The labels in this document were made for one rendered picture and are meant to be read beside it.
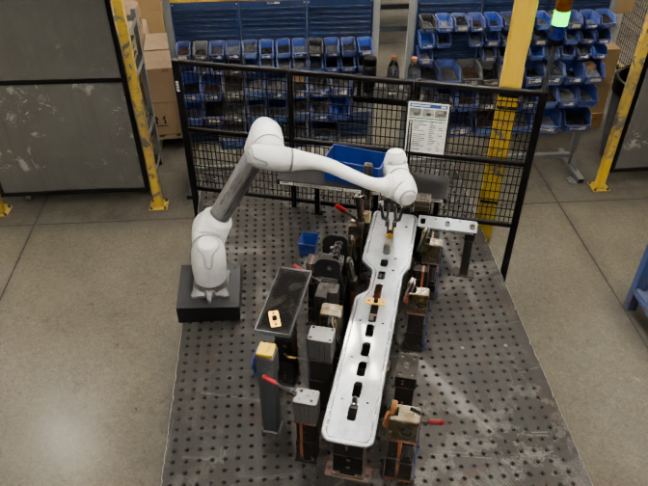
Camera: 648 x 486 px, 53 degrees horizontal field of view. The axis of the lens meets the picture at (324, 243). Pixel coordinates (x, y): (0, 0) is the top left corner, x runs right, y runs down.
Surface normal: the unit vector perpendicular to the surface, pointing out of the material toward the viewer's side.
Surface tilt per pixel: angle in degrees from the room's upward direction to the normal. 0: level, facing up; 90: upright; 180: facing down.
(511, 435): 0
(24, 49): 91
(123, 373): 0
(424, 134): 90
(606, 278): 0
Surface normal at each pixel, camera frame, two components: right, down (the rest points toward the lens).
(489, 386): 0.00, -0.78
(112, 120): 0.08, 0.65
